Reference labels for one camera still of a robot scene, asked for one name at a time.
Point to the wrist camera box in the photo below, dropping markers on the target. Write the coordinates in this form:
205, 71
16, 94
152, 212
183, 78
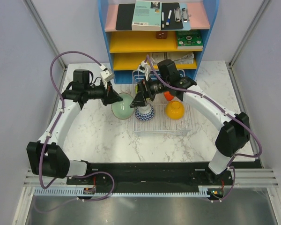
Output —
107, 75
144, 67

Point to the green book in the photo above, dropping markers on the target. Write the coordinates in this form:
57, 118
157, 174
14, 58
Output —
189, 40

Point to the blue shelf unit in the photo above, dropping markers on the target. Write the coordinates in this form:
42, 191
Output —
126, 49

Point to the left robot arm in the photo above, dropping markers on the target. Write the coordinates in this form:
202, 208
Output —
46, 155

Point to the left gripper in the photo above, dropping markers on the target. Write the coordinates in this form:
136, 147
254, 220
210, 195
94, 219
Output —
111, 96

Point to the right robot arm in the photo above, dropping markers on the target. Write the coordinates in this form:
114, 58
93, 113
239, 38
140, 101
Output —
233, 128

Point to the white cable duct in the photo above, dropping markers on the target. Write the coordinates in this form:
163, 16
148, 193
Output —
91, 192

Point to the folded newspaper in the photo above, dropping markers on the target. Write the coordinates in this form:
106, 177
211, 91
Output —
176, 57

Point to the red patterned bowl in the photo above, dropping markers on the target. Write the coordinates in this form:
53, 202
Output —
145, 113

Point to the teal book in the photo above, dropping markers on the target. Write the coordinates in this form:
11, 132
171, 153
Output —
147, 16

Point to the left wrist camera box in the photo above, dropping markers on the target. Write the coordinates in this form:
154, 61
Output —
107, 75

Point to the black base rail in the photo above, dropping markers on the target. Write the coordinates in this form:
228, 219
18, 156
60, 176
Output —
151, 177

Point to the black mat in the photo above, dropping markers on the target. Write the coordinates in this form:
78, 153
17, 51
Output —
125, 16

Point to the red orange bowl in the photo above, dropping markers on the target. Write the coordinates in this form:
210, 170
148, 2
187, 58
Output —
168, 96

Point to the white wire dish rack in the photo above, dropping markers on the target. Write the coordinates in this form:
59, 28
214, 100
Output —
161, 124

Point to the white marker black cap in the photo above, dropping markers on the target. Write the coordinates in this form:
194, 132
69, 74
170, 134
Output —
162, 20

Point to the yellow orange bowl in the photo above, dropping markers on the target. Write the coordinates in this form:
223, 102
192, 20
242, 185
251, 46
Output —
175, 110

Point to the pale green celadon bowl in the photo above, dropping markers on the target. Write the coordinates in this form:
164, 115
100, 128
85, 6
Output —
122, 109

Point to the white marker blue cap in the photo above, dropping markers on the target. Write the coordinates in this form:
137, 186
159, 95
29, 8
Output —
168, 18

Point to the brown small box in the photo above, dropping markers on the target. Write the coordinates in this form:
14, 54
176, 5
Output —
161, 35

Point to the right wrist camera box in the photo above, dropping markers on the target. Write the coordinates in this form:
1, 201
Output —
144, 67

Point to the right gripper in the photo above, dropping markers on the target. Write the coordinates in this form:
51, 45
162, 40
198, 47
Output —
144, 91

